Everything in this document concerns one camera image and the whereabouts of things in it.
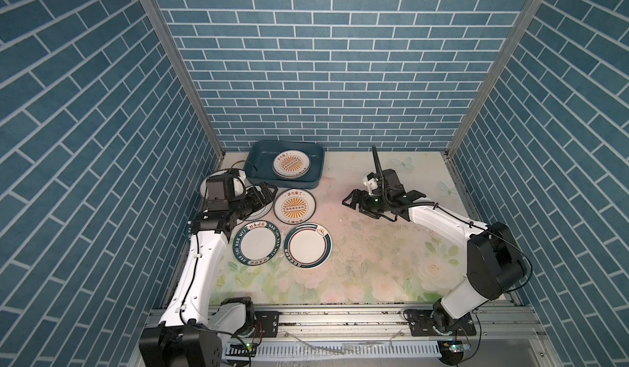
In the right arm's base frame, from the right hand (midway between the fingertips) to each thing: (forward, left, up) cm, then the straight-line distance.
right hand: (347, 203), depth 87 cm
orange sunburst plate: (+28, +27, -11) cm, 40 cm away
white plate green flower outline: (0, +35, -12) cm, 37 cm away
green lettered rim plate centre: (-12, +33, -12) cm, 37 cm away
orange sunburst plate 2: (+5, +22, -13) cm, 26 cm away
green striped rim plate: (-12, +14, -12) cm, 22 cm away
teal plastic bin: (+27, +43, -11) cm, 52 cm away
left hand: (-5, +25, +10) cm, 28 cm away
